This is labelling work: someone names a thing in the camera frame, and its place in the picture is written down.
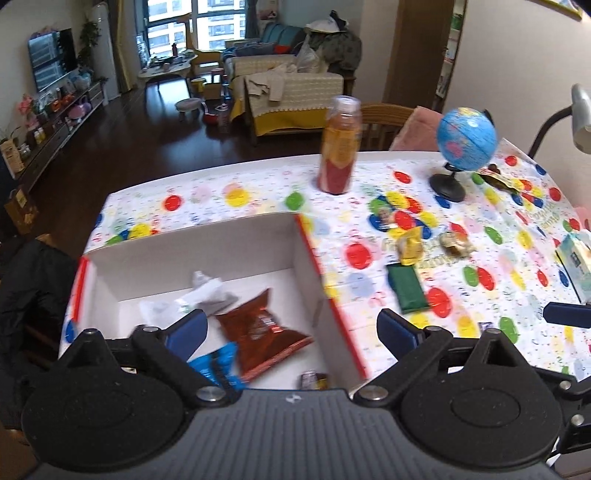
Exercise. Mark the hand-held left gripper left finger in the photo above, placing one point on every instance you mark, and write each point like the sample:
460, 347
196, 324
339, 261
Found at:
187, 333

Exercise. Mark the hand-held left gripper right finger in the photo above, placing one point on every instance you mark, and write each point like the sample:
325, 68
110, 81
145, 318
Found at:
396, 330

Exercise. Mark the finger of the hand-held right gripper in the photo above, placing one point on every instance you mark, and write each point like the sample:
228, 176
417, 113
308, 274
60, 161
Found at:
565, 314
575, 392

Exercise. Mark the green snack packet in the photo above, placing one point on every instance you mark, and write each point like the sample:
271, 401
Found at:
406, 288

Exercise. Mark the blue chocolate packet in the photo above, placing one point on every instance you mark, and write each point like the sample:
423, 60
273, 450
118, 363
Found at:
217, 364

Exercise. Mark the white snack packet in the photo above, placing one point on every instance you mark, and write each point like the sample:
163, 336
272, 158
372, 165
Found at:
212, 295

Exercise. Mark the brown foil snack packet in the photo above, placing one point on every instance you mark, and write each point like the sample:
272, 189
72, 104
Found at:
258, 332

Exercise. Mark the red and white cardboard box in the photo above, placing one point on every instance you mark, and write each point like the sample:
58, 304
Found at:
194, 258

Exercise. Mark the purple candy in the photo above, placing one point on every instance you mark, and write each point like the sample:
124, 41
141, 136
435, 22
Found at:
488, 326

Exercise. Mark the yellow snack packet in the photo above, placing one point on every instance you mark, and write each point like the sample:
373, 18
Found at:
411, 247

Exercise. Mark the small dark candy packet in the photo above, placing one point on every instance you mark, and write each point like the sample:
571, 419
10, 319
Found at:
314, 381

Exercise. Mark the golden pastry packet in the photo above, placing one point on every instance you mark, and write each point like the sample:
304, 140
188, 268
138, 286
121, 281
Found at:
456, 244

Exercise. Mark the green tissue box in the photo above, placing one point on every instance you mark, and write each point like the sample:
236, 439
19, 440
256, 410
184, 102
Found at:
577, 265

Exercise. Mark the dark wrapper with yellow edge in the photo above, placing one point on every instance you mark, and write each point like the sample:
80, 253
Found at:
498, 177

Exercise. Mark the black coat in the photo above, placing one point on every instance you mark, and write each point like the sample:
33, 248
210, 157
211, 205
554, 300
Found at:
32, 314

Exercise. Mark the balloon print tablecloth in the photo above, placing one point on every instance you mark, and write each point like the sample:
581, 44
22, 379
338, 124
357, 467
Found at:
258, 194

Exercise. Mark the orange juice bottle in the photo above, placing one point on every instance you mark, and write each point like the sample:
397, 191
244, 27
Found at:
339, 147

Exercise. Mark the silver desk lamp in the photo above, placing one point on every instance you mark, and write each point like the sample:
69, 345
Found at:
579, 120

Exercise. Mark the pink cloth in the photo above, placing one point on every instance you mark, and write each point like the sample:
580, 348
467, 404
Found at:
418, 129

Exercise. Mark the blue desk globe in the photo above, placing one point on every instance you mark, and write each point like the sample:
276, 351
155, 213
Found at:
466, 138

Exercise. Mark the wooden chair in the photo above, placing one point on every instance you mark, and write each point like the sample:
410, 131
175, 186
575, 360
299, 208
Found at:
383, 127

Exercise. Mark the brown paper bag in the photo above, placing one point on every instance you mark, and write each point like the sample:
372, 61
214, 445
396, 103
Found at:
22, 210

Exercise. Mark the small round stool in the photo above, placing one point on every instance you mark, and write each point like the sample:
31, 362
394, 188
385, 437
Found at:
190, 107

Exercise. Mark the television cabinet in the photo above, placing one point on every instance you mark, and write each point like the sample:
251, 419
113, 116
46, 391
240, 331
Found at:
51, 134

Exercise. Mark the sofa with yellow cover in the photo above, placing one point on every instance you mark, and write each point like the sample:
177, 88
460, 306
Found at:
295, 101

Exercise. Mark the white coffee table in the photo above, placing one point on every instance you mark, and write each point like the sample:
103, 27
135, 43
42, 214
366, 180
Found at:
166, 69

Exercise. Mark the white standing air conditioner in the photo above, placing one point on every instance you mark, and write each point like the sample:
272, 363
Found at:
104, 50

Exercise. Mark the pile of clothes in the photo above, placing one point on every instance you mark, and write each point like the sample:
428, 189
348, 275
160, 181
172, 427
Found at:
332, 41

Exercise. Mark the television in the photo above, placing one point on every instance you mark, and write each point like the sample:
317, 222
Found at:
51, 60

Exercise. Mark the potted plant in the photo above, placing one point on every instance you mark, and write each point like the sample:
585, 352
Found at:
88, 44

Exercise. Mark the window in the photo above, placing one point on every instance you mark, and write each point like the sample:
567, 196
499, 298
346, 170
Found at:
198, 23

